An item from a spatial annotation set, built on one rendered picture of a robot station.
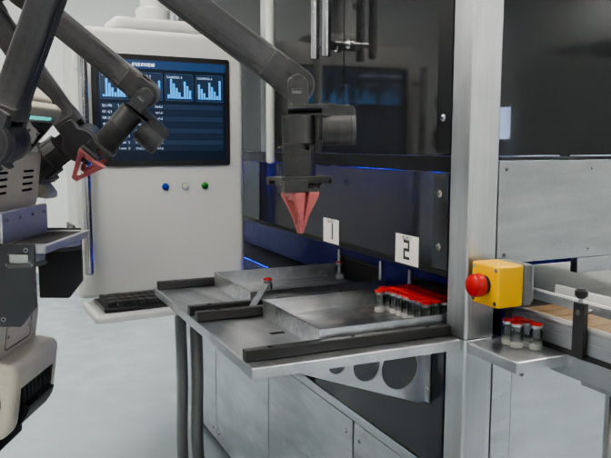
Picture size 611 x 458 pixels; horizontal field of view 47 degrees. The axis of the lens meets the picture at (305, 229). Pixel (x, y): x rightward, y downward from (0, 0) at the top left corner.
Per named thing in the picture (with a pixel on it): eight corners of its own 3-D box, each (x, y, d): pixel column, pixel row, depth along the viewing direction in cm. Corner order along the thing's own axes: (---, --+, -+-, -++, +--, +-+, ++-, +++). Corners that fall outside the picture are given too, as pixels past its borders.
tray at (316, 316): (402, 301, 158) (402, 285, 157) (476, 327, 135) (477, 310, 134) (262, 316, 143) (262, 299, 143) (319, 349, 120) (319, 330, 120)
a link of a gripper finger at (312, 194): (320, 233, 120) (319, 179, 119) (282, 236, 117) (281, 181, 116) (305, 230, 126) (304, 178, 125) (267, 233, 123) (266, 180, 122)
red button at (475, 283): (480, 293, 121) (480, 270, 120) (495, 297, 117) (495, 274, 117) (462, 295, 119) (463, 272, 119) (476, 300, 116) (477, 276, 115)
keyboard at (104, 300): (232, 288, 207) (232, 281, 207) (250, 297, 195) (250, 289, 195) (94, 303, 189) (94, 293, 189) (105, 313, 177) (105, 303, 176)
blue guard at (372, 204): (181, 198, 305) (180, 156, 303) (448, 271, 130) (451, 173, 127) (180, 198, 304) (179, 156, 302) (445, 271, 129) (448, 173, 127)
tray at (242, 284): (335, 275, 188) (335, 263, 188) (385, 293, 165) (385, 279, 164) (214, 285, 174) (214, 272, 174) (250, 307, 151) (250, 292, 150)
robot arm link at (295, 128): (282, 111, 123) (281, 108, 117) (321, 110, 123) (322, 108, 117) (282, 150, 123) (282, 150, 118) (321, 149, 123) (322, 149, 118)
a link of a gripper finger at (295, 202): (333, 233, 121) (332, 179, 120) (295, 235, 118) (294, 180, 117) (316, 230, 127) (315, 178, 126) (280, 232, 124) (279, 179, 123)
